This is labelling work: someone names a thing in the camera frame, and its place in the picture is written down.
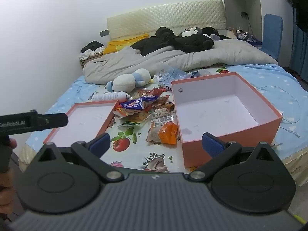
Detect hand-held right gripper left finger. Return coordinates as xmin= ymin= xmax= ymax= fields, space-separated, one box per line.
xmin=36 ymin=133 xmax=123 ymax=184

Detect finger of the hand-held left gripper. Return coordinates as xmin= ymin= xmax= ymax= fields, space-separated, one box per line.
xmin=45 ymin=113 xmax=69 ymax=128

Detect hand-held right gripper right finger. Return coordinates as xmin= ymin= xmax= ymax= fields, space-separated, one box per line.
xmin=187 ymin=132 xmax=276 ymax=183

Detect deep orange cardboard box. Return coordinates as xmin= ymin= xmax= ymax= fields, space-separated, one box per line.
xmin=171 ymin=72 xmax=283 ymax=169

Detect green edged snack packet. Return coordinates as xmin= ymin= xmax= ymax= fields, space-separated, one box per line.
xmin=117 ymin=113 xmax=151 ymax=127

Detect orange snack packet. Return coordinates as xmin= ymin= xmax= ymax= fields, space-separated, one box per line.
xmin=147 ymin=121 xmax=180 ymax=145

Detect blue snack packet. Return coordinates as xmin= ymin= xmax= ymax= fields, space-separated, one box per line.
xmin=120 ymin=94 xmax=160 ymax=112

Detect shallow orange box lid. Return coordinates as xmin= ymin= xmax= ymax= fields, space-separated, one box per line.
xmin=43 ymin=100 xmax=119 ymax=148

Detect white spray bottle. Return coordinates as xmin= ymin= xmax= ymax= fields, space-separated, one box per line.
xmin=91 ymin=91 xmax=131 ymax=102

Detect white label snack packet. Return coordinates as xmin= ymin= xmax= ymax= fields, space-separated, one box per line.
xmin=151 ymin=108 xmax=174 ymax=126

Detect nut mix snack packet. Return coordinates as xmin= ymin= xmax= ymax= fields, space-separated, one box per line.
xmin=131 ymin=89 xmax=154 ymax=100

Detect brown snack packet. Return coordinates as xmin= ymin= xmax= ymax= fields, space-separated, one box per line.
xmin=154 ymin=96 xmax=171 ymax=107

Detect brown cardboard box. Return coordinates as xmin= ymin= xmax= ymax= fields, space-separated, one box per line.
xmin=79 ymin=53 xmax=104 ymax=71

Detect white and blue plush toy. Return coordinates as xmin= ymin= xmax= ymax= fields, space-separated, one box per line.
xmin=106 ymin=68 xmax=154 ymax=93

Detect dark red snack packet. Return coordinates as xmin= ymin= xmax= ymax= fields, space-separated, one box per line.
xmin=149 ymin=87 xmax=170 ymax=97

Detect pile of folded clothes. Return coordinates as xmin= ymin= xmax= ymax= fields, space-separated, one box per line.
xmin=80 ymin=41 xmax=106 ymax=60

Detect clear blue plastic bag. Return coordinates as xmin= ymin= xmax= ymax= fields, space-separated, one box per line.
xmin=154 ymin=64 xmax=213 ymax=88

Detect blue printed bed sheet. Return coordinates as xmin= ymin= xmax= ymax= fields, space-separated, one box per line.
xmin=19 ymin=63 xmax=308 ymax=187

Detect grey blanket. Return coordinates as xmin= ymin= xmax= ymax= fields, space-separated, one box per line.
xmin=83 ymin=38 xmax=279 ymax=85

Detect yellow pillow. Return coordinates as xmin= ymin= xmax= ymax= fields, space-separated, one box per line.
xmin=103 ymin=33 xmax=150 ymax=56

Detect black clothing pile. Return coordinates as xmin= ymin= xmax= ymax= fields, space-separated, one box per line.
xmin=131 ymin=26 xmax=214 ymax=56

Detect small white plush toy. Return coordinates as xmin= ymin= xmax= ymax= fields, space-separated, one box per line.
xmin=178 ymin=27 xmax=205 ymax=38

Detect blue chair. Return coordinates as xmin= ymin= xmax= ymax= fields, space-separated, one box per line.
xmin=261 ymin=14 xmax=284 ymax=61

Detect blue curtain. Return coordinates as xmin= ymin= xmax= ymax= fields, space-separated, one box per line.
xmin=288 ymin=7 xmax=308 ymax=79

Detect cream quilted headboard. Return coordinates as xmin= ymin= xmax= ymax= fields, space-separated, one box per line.
xmin=106 ymin=0 xmax=227 ymax=40

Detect dark hanging clothes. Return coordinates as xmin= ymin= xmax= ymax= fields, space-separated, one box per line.
xmin=277 ymin=0 xmax=308 ymax=33

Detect thin grey string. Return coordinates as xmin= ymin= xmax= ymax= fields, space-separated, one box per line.
xmin=256 ymin=85 xmax=302 ymax=139

